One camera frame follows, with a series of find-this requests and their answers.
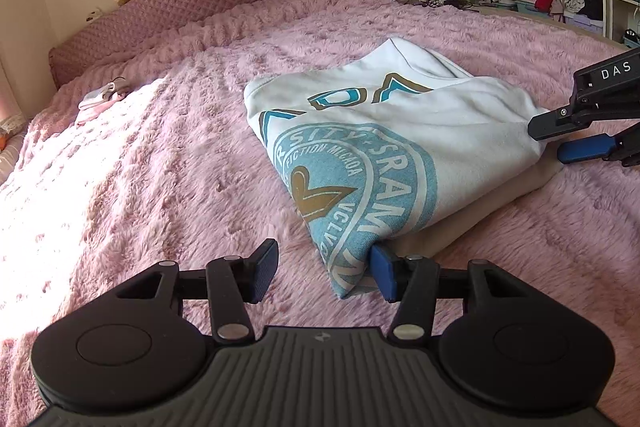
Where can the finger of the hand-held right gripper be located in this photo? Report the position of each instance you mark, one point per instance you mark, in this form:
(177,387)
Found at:
(585,149)
(555,123)

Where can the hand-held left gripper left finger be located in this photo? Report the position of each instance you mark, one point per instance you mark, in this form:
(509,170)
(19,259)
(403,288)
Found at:
(265,272)

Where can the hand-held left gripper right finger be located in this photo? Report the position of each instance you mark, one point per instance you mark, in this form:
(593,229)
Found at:
(382,272)

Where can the white printed sweatshirt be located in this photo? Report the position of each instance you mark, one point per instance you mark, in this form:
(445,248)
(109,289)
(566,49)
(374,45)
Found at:
(400,132)

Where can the pink fluffy blanket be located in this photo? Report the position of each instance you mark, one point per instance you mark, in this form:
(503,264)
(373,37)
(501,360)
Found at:
(150,187)

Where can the pink folded garment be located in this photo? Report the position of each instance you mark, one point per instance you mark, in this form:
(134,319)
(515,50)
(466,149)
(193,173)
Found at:
(92,111)

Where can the white folded garment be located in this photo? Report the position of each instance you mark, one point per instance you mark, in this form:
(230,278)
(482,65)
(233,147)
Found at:
(97,95)

